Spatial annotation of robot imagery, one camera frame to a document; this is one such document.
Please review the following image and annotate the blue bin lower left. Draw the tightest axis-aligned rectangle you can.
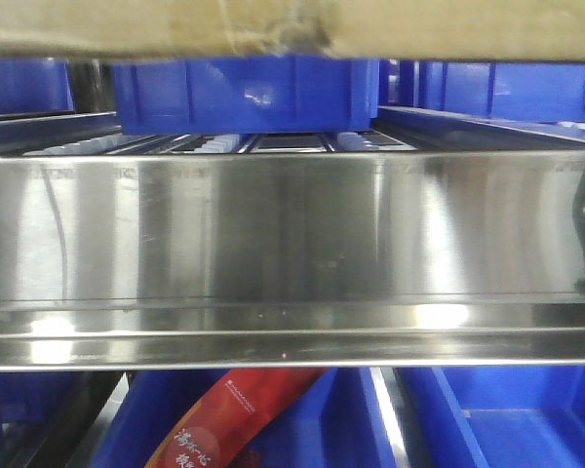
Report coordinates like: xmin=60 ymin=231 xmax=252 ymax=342
xmin=0 ymin=371 xmax=92 ymax=467

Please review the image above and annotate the blue bin lower right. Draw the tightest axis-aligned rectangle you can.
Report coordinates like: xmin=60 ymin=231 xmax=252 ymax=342
xmin=401 ymin=366 xmax=585 ymax=467

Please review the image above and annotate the blue bin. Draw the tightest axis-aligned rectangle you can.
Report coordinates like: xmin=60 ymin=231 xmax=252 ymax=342
xmin=0 ymin=58 xmax=74 ymax=114
xmin=90 ymin=368 xmax=397 ymax=467
xmin=112 ymin=55 xmax=379 ymax=135
xmin=378 ymin=59 xmax=585 ymax=123
xmin=401 ymin=366 xmax=585 ymax=467
xmin=0 ymin=371 xmax=92 ymax=467

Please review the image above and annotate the steel divider lower shelf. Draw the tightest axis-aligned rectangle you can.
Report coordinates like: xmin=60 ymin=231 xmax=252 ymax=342
xmin=370 ymin=367 xmax=427 ymax=467

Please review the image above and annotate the blue bin upper right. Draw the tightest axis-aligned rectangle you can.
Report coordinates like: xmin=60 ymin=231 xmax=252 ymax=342
xmin=378 ymin=59 xmax=585 ymax=123

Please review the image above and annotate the blue bin lower middle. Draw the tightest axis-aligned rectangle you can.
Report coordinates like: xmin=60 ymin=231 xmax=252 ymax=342
xmin=90 ymin=368 xmax=397 ymax=467

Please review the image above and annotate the stainless steel shelf front rail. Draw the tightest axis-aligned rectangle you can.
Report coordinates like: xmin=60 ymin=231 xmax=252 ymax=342
xmin=0 ymin=150 xmax=585 ymax=371

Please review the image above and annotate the brown cardboard carton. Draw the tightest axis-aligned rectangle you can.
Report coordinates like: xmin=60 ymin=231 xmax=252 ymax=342
xmin=0 ymin=1 xmax=585 ymax=62

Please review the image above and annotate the red snack package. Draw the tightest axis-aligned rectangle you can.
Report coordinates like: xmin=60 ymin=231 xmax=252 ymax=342
xmin=145 ymin=368 xmax=327 ymax=467

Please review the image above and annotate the blue bin upper middle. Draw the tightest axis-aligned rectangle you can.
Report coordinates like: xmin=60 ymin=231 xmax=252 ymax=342
xmin=112 ymin=55 xmax=379 ymax=135

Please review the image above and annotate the blue bin upper left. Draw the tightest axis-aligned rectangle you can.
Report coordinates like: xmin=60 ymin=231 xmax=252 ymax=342
xmin=0 ymin=58 xmax=74 ymax=114

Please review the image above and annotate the roller track shelf deck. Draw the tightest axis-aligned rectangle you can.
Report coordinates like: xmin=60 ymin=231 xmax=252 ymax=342
xmin=0 ymin=106 xmax=585 ymax=156

